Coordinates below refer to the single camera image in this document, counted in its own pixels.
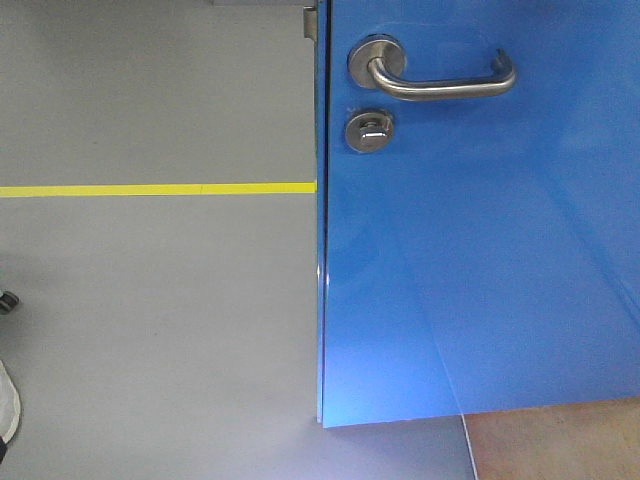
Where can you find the blue door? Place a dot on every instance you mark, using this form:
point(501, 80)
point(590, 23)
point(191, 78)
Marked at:
point(488, 257)

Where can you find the steel thumb turn lock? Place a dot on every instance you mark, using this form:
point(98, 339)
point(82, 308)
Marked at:
point(369, 131)

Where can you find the plywood base platform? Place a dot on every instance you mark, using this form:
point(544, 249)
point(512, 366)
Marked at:
point(593, 440)

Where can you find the white sneaker near chair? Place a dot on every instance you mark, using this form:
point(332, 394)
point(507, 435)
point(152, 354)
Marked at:
point(10, 410)

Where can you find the steel door lever handle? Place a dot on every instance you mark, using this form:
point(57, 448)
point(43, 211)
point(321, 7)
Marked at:
point(380, 62)

